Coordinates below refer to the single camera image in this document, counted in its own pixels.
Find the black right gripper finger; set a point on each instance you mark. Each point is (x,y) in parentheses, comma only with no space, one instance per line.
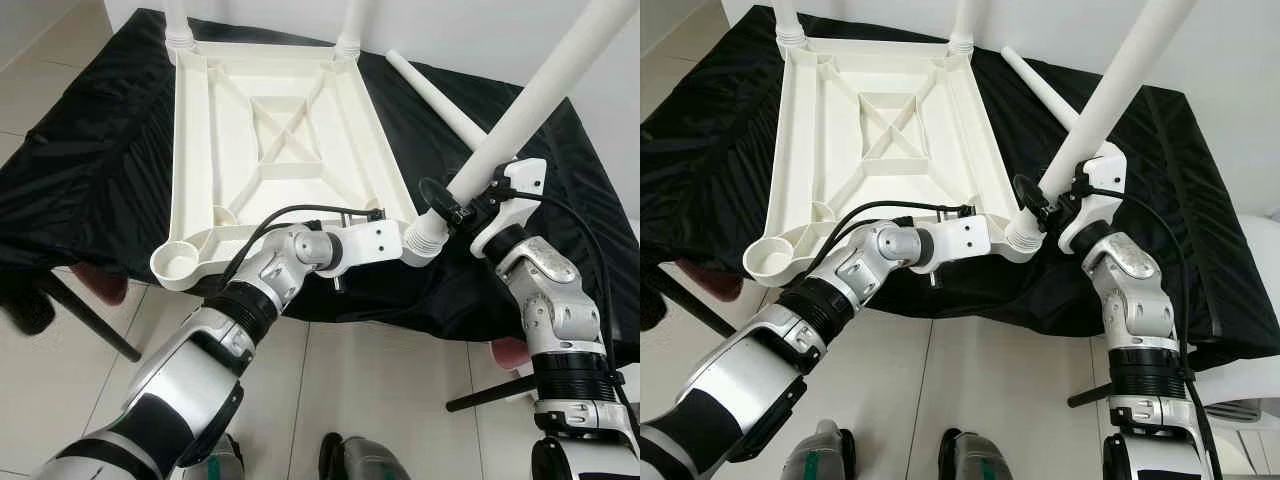
(438,197)
(1030,193)

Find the white plastic children table top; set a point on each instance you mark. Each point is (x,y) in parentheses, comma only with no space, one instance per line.
(830,130)
(230,130)

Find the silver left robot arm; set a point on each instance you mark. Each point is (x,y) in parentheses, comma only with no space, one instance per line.
(780,340)
(200,340)

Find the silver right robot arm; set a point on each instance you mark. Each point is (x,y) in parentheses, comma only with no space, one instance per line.
(560,300)
(1140,290)

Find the black metal table leg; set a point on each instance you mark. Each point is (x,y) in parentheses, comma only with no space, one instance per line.
(1090,392)
(90,315)
(695,300)
(490,392)

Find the grey left robot leg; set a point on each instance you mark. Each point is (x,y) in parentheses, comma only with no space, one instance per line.
(820,455)
(215,462)

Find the black cloth table cover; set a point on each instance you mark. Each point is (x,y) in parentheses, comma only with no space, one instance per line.
(90,170)
(700,170)

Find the white dome-shaped appliance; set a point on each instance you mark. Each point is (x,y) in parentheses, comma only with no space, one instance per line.
(1245,395)

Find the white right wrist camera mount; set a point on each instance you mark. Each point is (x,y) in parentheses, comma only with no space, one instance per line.
(520,185)
(1100,180)

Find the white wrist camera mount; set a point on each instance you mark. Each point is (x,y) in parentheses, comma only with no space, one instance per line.
(520,185)
(965,238)
(1100,180)
(372,240)

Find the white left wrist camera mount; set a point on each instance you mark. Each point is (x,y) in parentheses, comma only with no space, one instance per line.
(965,238)
(372,240)

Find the pink table frame corner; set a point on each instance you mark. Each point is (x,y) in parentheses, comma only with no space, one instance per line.
(100,285)

